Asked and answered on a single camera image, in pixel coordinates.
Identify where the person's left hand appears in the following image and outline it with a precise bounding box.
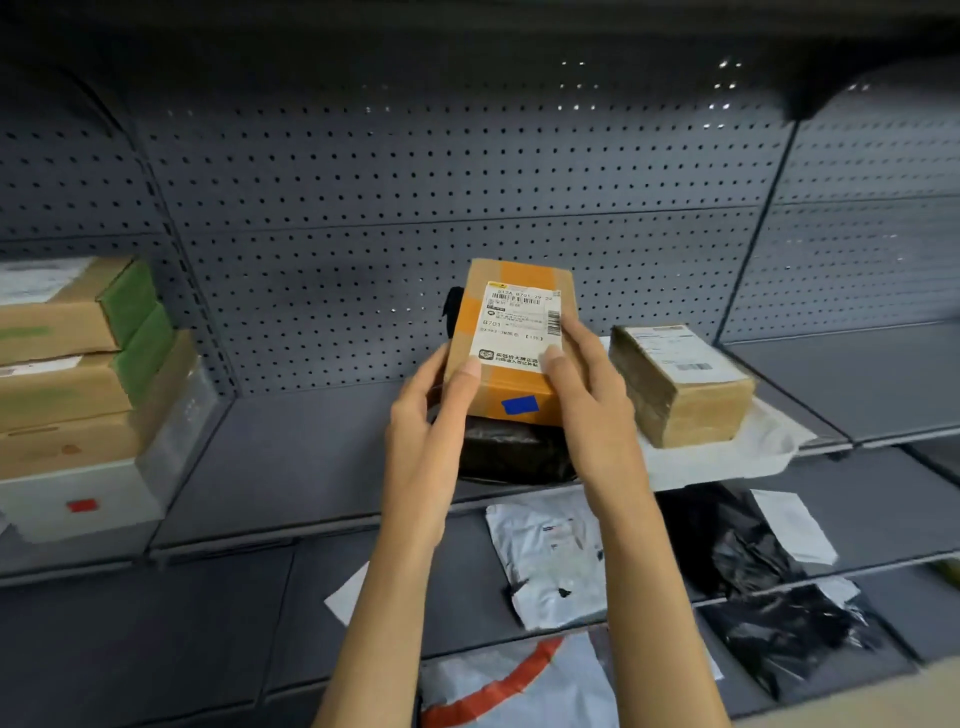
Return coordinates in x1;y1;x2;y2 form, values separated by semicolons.
385;343;483;528

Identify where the person's right hand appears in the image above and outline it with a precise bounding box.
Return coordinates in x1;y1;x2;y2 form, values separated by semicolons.
540;310;652;502

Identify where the orange taped cardboard box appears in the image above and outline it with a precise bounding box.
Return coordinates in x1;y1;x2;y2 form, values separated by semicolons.
443;258;578;429

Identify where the person's left forearm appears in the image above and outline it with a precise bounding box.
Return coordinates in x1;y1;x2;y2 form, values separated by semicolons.
313;510;460;728

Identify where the person's right forearm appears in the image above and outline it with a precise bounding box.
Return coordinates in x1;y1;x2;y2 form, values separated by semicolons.
580;478;733;728

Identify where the black plastic parcel bag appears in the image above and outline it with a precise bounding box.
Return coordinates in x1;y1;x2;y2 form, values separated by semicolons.
441;285;580;486

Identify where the brown taped cardboard box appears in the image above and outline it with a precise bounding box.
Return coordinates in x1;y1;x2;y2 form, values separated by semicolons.
608;323;758;450

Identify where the white grey mailer bag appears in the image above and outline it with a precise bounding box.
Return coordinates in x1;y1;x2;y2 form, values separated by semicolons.
485;489;610;633

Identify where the grey metal shelving unit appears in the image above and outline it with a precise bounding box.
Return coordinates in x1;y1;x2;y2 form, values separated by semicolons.
0;0;960;728

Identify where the white flat mailer bag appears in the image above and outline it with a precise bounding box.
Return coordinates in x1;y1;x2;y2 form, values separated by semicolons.
597;335;819;494

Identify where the black bag with white label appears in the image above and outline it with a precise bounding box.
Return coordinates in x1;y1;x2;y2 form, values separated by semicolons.
658;483;840;602

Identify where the white paper sheet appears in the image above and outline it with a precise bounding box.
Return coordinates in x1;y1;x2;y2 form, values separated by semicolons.
323;560;373;628

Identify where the white mailer with orange stripe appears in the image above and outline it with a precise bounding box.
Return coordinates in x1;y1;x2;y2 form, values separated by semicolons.
418;632;625;728

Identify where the crumpled black plastic bag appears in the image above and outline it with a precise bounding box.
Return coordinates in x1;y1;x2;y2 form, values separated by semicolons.
696;576;895;704

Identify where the white box with red sticker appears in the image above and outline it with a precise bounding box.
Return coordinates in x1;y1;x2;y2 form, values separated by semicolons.
0;366;227;546

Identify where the plain brown cardboard box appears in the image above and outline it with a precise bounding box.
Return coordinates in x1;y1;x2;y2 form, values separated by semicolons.
0;329;201;482

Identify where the green taped cardboard box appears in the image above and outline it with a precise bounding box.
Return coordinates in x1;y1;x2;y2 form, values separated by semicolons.
0;303;179;435
0;255;159;368

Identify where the brown cardboard carton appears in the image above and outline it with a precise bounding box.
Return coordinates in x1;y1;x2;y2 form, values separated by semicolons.
738;654;960;728

